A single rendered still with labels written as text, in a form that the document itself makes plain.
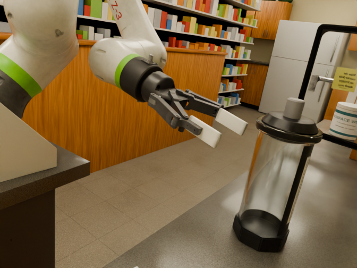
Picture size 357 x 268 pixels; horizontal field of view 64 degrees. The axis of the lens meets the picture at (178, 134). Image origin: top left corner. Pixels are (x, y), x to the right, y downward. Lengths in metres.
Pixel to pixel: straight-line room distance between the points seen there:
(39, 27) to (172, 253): 0.46
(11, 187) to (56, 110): 1.66
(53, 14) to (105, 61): 0.16
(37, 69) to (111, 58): 0.17
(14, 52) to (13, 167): 0.25
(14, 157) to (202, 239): 0.42
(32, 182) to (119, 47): 0.36
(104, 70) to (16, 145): 0.25
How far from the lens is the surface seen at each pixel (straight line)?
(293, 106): 0.50
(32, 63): 0.74
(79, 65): 2.35
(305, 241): 0.65
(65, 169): 0.75
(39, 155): 0.73
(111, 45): 0.72
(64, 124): 2.39
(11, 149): 0.70
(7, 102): 0.72
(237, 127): 0.62
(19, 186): 0.70
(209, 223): 0.60
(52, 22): 0.61
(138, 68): 0.65
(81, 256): 1.90
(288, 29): 6.01
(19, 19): 0.62
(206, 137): 0.52
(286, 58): 5.97
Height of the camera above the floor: 1.28
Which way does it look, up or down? 19 degrees down
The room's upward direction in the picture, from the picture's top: 8 degrees clockwise
